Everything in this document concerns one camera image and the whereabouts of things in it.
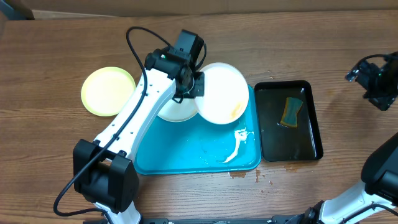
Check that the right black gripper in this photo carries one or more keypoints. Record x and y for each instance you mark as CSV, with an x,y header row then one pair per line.
x,y
364,73

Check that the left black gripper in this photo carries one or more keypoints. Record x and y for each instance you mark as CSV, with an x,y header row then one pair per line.
x,y
201,83

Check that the white plate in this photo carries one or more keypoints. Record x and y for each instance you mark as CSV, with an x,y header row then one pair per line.
x,y
226,94
178,112

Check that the yellow plate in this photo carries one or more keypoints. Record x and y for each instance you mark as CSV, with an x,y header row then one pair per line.
x,y
106,91

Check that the green yellow sponge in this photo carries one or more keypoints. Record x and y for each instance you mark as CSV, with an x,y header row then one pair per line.
x,y
290,114

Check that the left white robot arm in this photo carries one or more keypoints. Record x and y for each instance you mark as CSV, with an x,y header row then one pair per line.
x,y
103,169

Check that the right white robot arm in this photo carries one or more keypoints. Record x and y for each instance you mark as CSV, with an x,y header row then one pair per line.
x,y
377,189

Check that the teal plastic tray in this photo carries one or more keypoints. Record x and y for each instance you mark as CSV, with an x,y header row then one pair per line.
x,y
198,146

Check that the black water tray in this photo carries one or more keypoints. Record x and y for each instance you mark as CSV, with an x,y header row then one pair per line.
x,y
278,142

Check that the dark chair leg corner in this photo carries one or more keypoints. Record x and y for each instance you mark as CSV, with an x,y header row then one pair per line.
x,y
16,10

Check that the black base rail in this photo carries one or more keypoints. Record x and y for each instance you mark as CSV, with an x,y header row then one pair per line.
x,y
217,221

